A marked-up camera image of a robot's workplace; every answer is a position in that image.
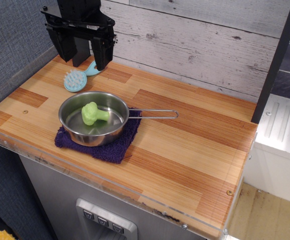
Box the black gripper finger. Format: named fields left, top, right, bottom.
left=46, top=25, right=78, bottom=62
left=91, top=37, right=114, bottom=71

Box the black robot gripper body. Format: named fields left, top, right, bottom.
left=41, top=0, right=116, bottom=43

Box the light blue scrub brush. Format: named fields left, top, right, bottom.
left=64, top=61, right=100, bottom=93

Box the yellow object at corner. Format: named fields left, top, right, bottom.
left=0, top=230, right=15, bottom=240

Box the green toy broccoli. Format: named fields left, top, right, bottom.
left=81, top=101, right=110, bottom=126

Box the stainless steel pot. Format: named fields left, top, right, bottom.
left=59, top=91, right=179, bottom=147

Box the purple terry cloth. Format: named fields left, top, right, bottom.
left=54, top=110, right=143, bottom=165

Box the silver dispenser button panel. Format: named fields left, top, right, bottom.
left=76, top=198, right=138, bottom=240

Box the white ridged appliance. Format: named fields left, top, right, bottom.
left=243, top=95, right=290, bottom=201

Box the dark grey rear post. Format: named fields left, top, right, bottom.
left=72, top=37, right=91, bottom=67

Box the dark grey vertical post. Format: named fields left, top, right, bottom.
left=251, top=10, right=290, bottom=124

